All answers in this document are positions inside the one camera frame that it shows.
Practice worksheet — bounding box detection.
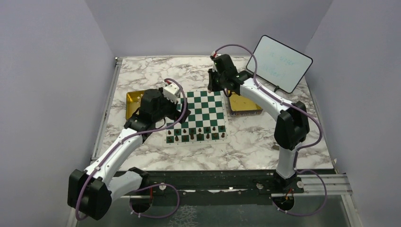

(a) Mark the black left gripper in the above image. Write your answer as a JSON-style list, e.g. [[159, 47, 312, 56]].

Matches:
[[153, 87, 191, 124]]

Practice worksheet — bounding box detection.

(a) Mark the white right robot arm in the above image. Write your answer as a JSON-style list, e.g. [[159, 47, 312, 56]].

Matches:
[[208, 53, 310, 192]]

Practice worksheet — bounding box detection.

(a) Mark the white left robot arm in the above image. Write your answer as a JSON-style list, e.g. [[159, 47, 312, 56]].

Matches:
[[67, 84, 190, 221]]

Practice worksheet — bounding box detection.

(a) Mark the green white chess board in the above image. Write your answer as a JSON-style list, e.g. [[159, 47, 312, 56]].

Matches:
[[163, 89, 231, 147]]

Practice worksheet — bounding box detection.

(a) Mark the right gold metal tin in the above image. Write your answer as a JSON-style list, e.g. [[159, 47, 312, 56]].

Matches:
[[227, 92, 263, 116]]

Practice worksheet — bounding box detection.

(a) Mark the gold metal tin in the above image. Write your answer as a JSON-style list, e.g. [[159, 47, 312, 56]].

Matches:
[[125, 90, 145, 120], [227, 92, 263, 116]]

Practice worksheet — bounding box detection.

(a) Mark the small whiteboard on stand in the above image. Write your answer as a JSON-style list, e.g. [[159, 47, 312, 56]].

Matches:
[[246, 35, 313, 93]]

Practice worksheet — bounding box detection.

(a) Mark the left gold metal tin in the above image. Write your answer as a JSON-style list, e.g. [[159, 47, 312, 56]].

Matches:
[[125, 90, 145, 120]]

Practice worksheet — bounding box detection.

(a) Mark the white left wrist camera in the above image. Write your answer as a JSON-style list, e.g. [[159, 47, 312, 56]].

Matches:
[[163, 83, 181, 104]]

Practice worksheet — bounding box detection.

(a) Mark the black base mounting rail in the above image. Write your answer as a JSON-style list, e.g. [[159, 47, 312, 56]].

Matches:
[[128, 170, 304, 207]]

